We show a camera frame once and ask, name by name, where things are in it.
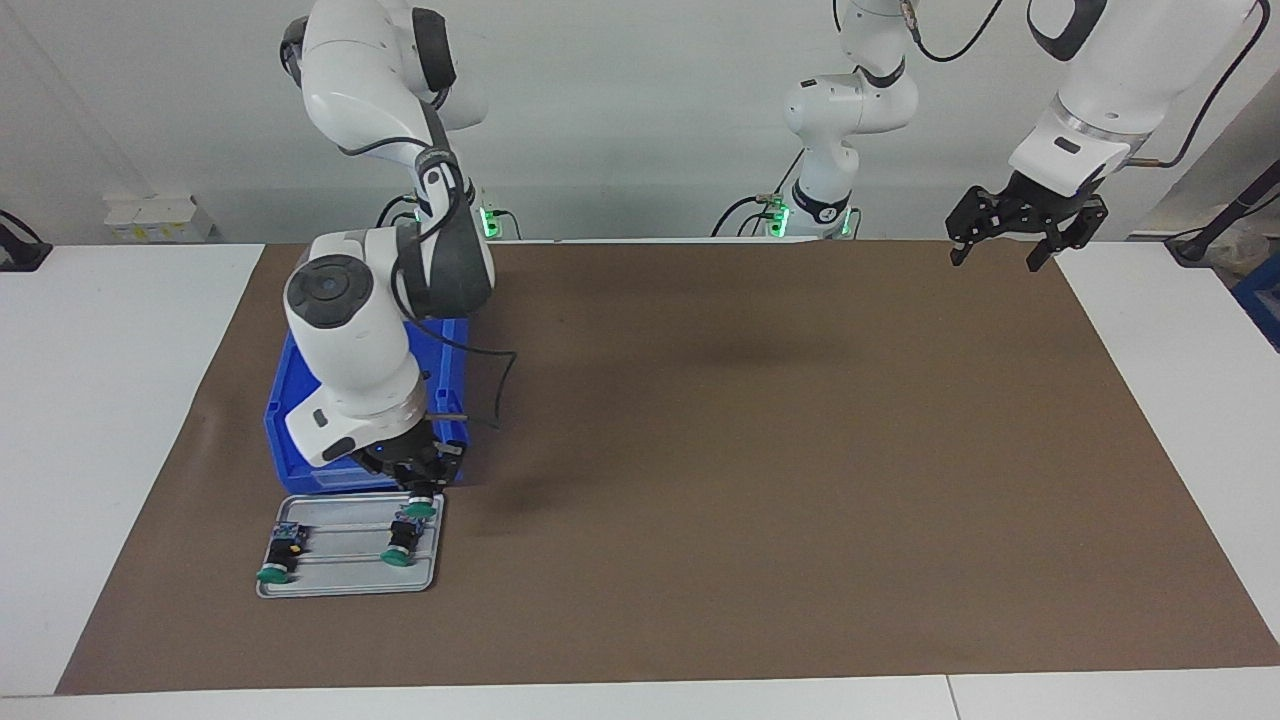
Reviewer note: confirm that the black clamp mount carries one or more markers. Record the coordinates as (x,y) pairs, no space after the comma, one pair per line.
(20,258)

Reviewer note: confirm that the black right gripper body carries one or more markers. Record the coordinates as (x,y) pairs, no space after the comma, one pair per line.
(410,455)

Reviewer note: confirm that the brown table mat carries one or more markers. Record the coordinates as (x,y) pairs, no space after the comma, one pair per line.
(750,520)

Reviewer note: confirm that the grey metal tray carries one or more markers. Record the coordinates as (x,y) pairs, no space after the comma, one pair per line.
(340,545)

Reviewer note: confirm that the green push button yellow mark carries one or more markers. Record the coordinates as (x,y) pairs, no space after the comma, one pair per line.
(283,552)

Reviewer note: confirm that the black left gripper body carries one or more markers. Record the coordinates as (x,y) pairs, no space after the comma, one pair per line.
(1040,200)

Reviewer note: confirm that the black stand pole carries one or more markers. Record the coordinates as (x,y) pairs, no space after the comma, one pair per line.
(1190,248)

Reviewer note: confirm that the crumpled clear plastic bag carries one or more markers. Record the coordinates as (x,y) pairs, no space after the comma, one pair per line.
(1248,240)

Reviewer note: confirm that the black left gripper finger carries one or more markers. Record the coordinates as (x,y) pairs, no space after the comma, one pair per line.
(1040,260)
(980,200)

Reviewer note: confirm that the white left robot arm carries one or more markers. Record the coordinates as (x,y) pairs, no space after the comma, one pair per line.
(850,110)

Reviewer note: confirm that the blue crate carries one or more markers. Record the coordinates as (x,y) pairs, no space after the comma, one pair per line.
(1262,300)

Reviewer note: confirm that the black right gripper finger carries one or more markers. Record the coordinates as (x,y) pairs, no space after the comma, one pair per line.
(444,484)
(407,488)

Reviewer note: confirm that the green push button switch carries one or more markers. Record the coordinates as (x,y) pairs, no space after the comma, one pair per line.
(400,545)
(422,508)

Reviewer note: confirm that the blue plastic storage bin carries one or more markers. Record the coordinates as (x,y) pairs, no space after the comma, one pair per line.
(340,482)

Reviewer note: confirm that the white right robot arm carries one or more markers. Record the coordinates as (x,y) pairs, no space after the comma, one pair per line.
(350,340)

